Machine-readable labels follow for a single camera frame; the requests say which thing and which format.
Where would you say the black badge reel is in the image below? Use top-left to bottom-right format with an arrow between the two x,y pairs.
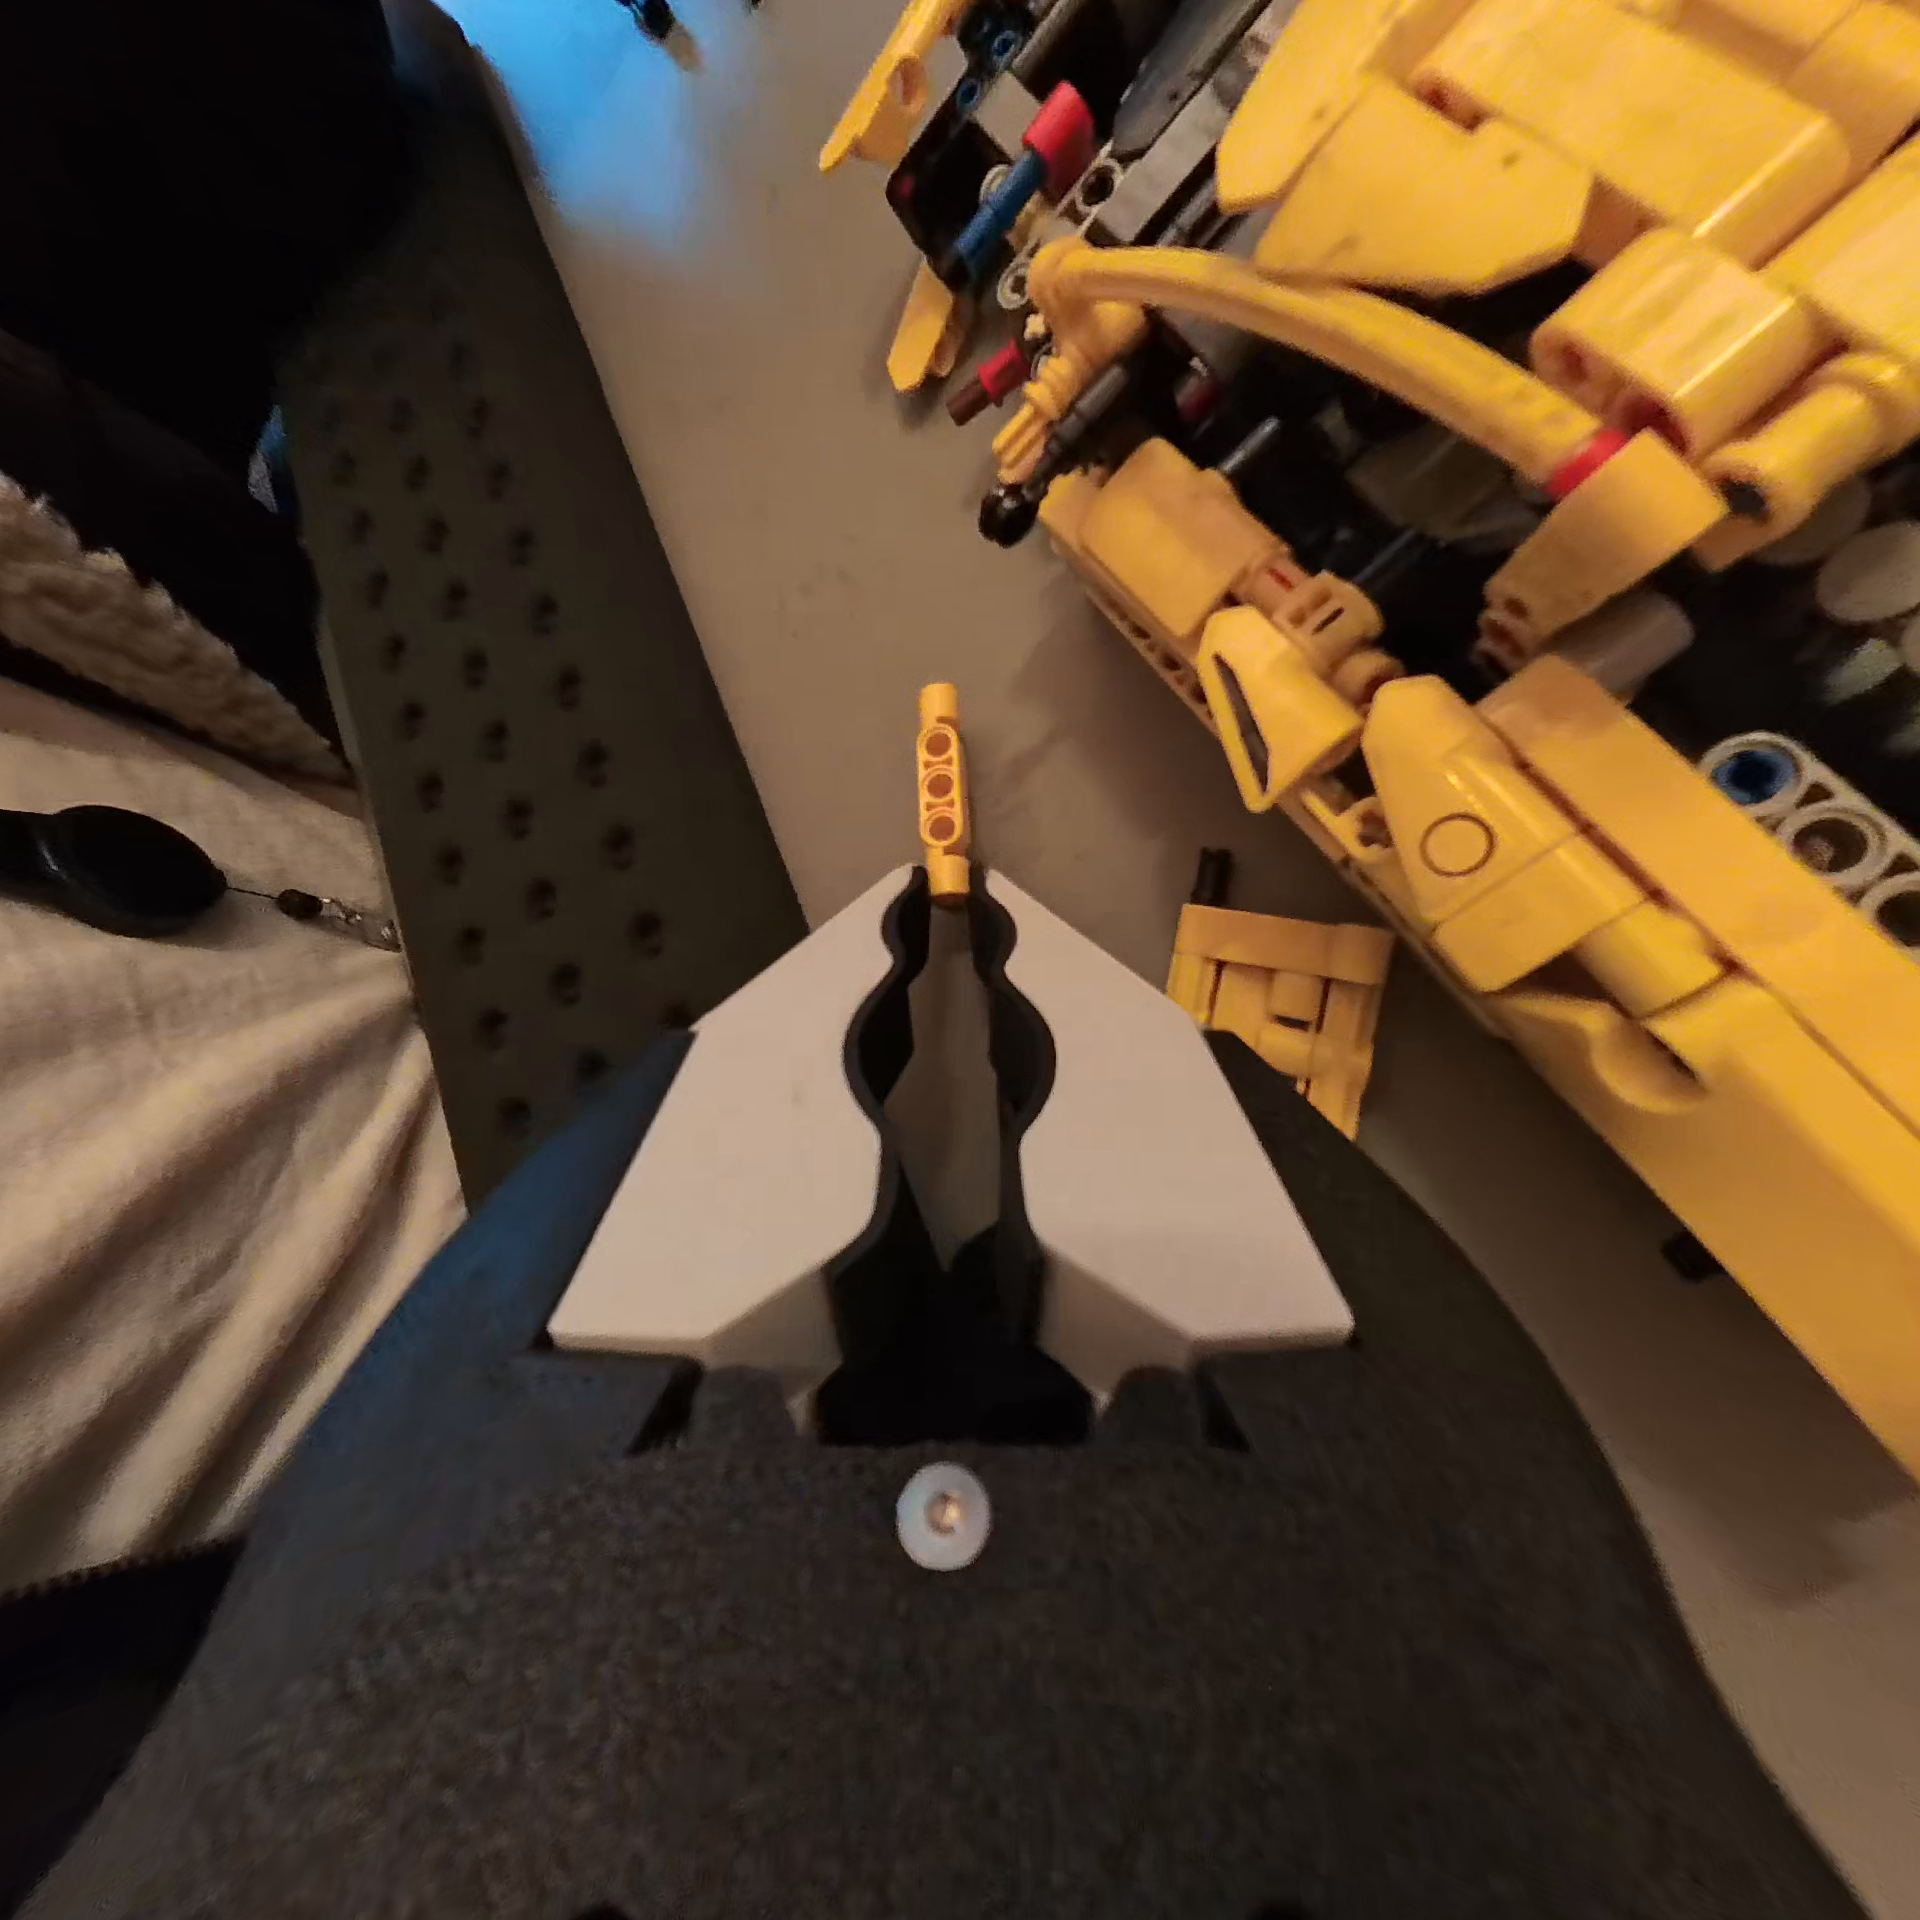
0,803 -> 407,953

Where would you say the yellow brick with blue pins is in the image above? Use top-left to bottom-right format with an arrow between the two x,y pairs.
1167,847 -> 1397,1143

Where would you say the white shirt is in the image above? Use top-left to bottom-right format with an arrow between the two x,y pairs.
0,673 -> 466,1592

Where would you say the grey desk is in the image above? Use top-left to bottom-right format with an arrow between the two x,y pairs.
435,0 -> 1920,1920

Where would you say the yellow connector brick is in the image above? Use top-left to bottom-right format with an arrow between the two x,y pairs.
911,681 -> 977,905

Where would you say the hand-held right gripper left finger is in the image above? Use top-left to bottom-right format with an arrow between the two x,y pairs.
547,865 -> 933,1441

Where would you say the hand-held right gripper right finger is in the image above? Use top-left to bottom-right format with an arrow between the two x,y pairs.
967,870 -> 1356,1441

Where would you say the dark perforated panel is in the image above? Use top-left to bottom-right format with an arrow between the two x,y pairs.
276,89 -> 812,1201

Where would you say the yellow toy brick car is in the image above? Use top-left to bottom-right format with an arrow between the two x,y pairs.
815,0 -> 1920,1479

